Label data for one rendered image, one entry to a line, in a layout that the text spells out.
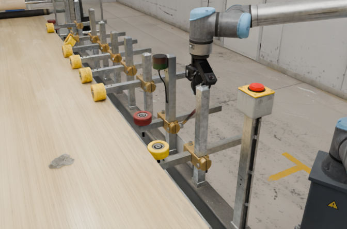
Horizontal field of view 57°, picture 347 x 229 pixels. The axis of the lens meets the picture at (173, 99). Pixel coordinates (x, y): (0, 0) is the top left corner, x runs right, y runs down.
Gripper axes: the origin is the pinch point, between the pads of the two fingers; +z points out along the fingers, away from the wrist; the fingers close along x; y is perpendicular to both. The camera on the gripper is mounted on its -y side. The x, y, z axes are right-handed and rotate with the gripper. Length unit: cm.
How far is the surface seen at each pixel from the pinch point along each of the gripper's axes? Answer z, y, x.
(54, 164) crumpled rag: 9, -3, 59
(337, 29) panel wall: 27, 128, -259
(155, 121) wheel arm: 13.7, 14.7, 14.1
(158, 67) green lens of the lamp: -14.0, 9.6, 14.5
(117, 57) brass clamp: 5, 82, 8
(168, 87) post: -3.8, 10.2, 9.6
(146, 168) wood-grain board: 9.4, -18.9, 32.6
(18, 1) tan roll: -4, 267, 49
